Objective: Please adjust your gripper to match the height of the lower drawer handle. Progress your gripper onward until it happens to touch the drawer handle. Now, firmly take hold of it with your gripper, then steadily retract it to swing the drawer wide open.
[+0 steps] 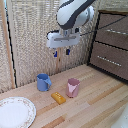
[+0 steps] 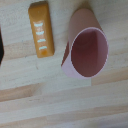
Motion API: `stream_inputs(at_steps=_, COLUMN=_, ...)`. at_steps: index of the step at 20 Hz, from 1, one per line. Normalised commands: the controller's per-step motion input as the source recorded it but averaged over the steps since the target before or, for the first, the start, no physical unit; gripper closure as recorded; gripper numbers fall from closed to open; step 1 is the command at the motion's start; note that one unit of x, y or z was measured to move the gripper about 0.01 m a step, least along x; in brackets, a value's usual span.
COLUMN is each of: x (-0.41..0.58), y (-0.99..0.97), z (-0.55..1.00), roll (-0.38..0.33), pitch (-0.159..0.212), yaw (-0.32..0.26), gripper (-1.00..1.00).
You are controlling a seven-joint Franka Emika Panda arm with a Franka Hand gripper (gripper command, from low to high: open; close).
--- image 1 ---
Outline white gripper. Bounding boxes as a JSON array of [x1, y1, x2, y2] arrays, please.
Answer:
[[45, 28, 81, 59]]

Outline brown drawer cabinet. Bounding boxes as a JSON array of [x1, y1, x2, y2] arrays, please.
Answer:
[[87, 9, 128, 82]]

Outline woven bamboo screen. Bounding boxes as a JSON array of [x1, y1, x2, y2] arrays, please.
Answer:
[[7, 0, 101, 88]]

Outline blue mug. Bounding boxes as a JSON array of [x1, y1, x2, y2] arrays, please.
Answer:
[[36, 73, 53, 93]]

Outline pink mug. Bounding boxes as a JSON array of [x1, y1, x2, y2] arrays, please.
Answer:
[[66, 78, 81, 99]]

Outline yellow bread block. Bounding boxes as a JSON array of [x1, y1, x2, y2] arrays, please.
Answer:
[[50, 92, 67, 106]]

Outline white patterned plate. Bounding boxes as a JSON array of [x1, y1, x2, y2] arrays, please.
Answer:
[[0, 96, 37, 128]]

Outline wooden frame post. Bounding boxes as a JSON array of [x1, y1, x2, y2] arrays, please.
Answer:
[[0, 0, 17, 90], [54, 0, 69, 75]]

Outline silver lower drawer handle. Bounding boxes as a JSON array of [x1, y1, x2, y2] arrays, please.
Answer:
[[96, 55, 123, 67]]

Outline silver drawer handle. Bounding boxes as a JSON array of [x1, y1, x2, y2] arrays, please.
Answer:
[[105, 28, 128, 36], [96, 55, 123, 67]]

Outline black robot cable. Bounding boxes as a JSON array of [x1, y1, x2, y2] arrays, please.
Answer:
[[79, 15, 128, 37]]

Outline silver upper drawer handle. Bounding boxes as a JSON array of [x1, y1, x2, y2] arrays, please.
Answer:
[[105, 28, 128, 36]]

